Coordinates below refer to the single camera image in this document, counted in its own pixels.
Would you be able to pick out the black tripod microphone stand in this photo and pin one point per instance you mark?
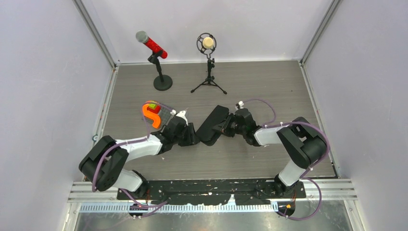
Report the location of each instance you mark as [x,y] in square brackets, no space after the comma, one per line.
[209,81]

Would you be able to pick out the red handheld microphone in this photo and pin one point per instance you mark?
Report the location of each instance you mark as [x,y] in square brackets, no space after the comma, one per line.
[142,37]

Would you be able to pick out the beige condenser microphone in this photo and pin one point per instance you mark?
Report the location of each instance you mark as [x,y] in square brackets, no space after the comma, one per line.
[206,42]

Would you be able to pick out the black round-base microphone stand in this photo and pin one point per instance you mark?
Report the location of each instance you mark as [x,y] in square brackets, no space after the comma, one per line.
[161,82]

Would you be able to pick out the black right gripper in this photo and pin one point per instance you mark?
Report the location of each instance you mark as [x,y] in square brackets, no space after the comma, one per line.
[224,127]

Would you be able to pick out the lime green toy brick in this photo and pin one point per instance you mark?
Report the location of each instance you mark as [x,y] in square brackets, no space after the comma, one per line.
[152,106]

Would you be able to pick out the grey studded base plate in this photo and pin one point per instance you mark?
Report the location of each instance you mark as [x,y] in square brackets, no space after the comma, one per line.
[165,114]

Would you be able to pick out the orange curved toy slide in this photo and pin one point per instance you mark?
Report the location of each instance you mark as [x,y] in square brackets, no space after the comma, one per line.
[156,121]

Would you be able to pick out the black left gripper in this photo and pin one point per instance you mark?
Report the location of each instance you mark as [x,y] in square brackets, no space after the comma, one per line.
[191,138]

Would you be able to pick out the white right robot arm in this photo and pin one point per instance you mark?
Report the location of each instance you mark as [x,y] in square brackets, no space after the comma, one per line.
[305,144]

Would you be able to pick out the red toy block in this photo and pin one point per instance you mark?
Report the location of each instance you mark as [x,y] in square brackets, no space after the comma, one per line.
[156,111]

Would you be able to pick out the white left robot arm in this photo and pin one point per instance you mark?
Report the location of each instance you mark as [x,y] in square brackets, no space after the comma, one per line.
[104,163]

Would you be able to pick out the black tool pouch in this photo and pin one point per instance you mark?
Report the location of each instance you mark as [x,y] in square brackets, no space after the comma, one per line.
[206,132]

